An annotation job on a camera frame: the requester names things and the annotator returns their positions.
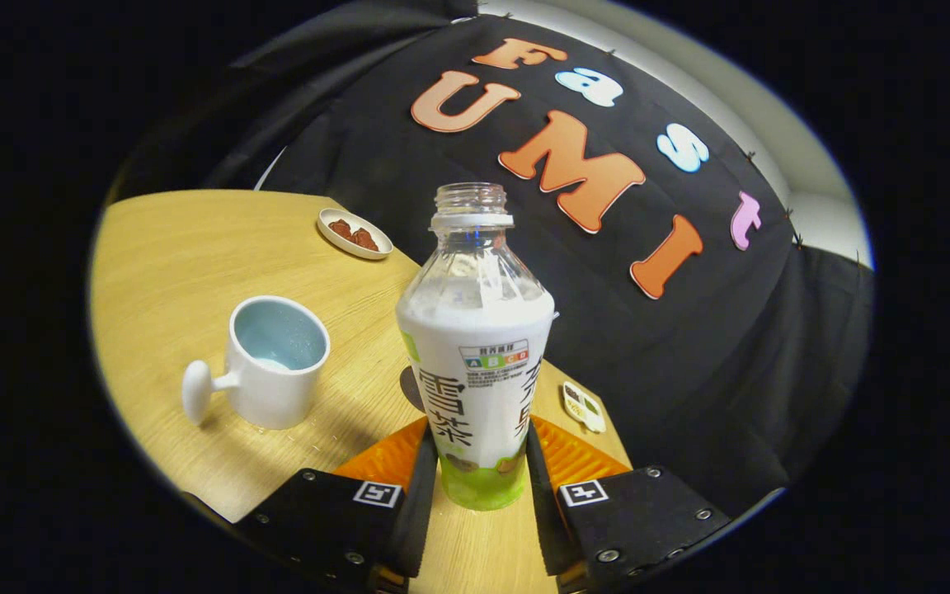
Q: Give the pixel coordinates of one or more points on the small white plate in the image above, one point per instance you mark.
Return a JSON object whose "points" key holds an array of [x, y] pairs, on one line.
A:
{"points": [[343, 246]]}

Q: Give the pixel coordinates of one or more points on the dark round coaster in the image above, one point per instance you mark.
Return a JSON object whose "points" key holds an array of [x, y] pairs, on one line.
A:
{"points": [[411, 392]]}

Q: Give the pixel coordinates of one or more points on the white divided dish with beans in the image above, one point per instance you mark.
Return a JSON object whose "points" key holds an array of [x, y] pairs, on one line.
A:
{"points": [[584, 408]]}

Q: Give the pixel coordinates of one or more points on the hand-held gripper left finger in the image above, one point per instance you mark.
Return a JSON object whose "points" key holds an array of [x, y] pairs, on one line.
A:
{"points": [[421, 495]]}

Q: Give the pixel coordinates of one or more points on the black backdrop cloth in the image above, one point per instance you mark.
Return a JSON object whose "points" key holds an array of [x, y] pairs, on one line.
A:
{"points": [[689, 371]]}

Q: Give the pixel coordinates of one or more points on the white cup blue inside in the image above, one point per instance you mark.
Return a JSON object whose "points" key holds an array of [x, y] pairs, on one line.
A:
{"points": [[277, 396]]}

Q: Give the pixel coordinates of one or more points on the wooden table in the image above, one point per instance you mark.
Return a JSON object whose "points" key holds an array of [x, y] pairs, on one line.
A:
{"points": [[178, 264]]}

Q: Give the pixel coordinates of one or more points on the brown meat piece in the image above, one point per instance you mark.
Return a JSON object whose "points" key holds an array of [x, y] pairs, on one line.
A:
{"points": [[340, 229], [364, 240]]}

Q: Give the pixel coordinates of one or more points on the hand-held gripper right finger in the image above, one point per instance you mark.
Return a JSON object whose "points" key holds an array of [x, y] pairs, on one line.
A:
{"points": [[543, 511]]}

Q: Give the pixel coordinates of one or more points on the clear juice bottle white label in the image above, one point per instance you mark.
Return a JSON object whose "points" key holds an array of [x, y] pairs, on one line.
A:
{"points": [[475, 371]]}

